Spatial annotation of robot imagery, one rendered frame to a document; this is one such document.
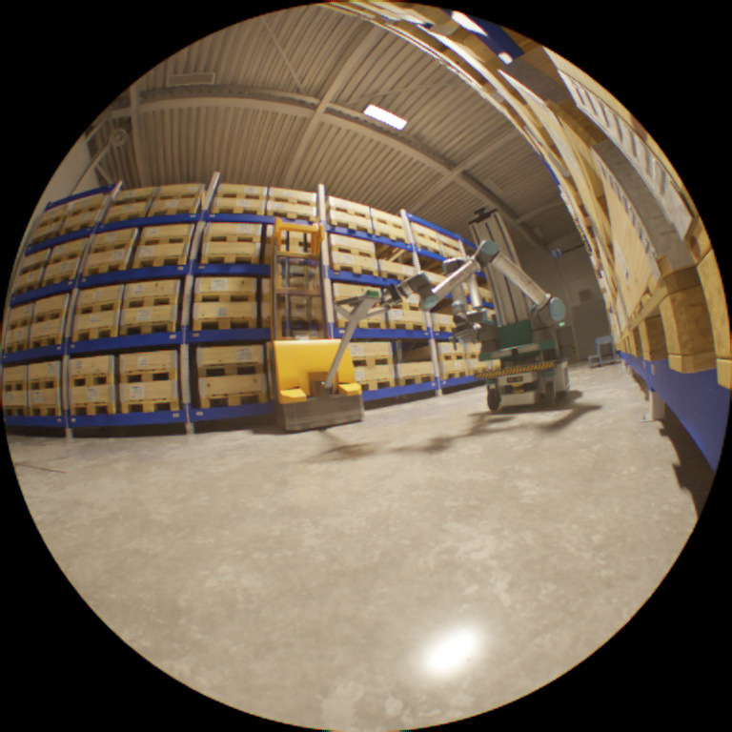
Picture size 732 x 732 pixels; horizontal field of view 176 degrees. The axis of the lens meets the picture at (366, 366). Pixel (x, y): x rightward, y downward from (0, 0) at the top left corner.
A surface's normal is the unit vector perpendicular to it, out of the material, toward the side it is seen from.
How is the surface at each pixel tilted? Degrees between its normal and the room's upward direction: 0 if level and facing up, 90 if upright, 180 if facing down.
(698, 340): 90
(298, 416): 90
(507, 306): 90
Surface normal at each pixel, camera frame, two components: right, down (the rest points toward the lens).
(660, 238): -0.85, 0.06
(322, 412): 0.51, -0.14
